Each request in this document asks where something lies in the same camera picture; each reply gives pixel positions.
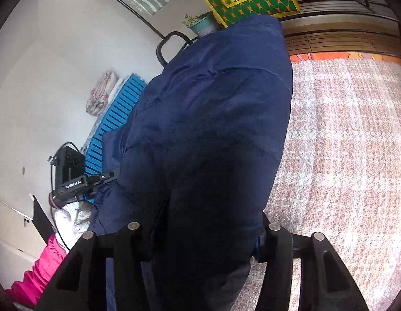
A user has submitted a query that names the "navy blue puffer jacket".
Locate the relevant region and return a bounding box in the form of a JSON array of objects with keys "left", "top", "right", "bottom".
[{"left": 90, "top": 15, "right": 293, "bottom": 310}]

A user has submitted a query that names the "pink sleeve left forearm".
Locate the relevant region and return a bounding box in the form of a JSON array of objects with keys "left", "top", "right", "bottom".
[{"left": 5, "top": 235, "right": 66, "bottom": 309}]

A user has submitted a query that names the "black metal clothes rack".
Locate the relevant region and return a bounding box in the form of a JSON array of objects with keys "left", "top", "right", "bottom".
[{"left": 74, "top": 0, "right": 401, "bottom": 69}]

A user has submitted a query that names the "left hand white glove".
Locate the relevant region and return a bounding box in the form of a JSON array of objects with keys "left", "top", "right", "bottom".
[{"left": 53, "top": 201, "right": 92, "bottom": 252}]

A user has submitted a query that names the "floral folded quilt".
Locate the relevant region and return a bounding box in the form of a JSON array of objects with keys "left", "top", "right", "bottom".
[{"left": 85, "top": 71, "right": 118, "bottom": 117}]

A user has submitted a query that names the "small potted plant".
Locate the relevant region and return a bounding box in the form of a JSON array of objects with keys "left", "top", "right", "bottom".
[{"left": 183, "top": 11, "right": 219, "bottom": 37}]

